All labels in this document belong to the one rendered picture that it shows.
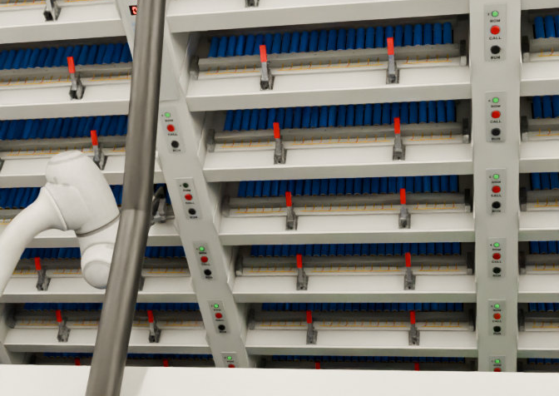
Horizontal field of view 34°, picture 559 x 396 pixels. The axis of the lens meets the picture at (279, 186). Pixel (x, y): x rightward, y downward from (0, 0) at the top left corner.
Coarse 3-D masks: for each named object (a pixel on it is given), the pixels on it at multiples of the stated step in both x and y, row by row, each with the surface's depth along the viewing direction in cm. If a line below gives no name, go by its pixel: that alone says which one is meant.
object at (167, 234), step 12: (0, 228) 231; (156, 228) 222; (168, 228) 222; (36, 240) 228; (48, 240) 228; (60, 240) 227; (72, 240) 227; (156, 240) 222; (168, 240) 222; (180, 240) 221
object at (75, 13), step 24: (0, 0) 196; (24, 0) 195; (48, 0) 189; (72, 0) 193; (96, 0) 192; (0, 24) 192; (24, 24) 191; (48, 24) 189; (72, 24) 189; (96, 24) 188; (120, 24) 187
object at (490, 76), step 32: (480, 0) 172; (512, 0) 171; (480, 32) 176; (512, 32) 175; (480, 64) 180; (512, 64) 179; (480, 96) 184; (512, 96) 183; (480, 128) 189; (512, 128) 188; (480, 160) 194; (512, 160) 192; (480, 192) 199; (512, 192) 197; (480, 224) 204; (512, 224) 202; (480, 256) 209; (512, 256) 208; (480, 288) 215; (512, 288) 214; (480, 320) 221; (512, 320) 220; (480, 352) 228; (512, 352) 226
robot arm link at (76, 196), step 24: (48, 168) 182; (72, 168) 181; (96, 168) 185; (48, 192) 181; (72, 192) 181; (96, 192) 183; (24, 216) 181; (48, 216) 181; (72, 216) 182; (96, 216) 184; (0, 240) 180; (24, 240) 181; (0, 264) 179; (0, 288) 180
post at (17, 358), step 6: (0, 306) 254; (0, 312) 254; (0, 318) 254; (0, 342) 254; (0, 348) 255; (0, 354) 257; (6, 354) 257; (12, 354) 260; (18, 354) 263; (24, 354) 267; (6, 360) 258; (12, 360) 260; (18, 360) 263
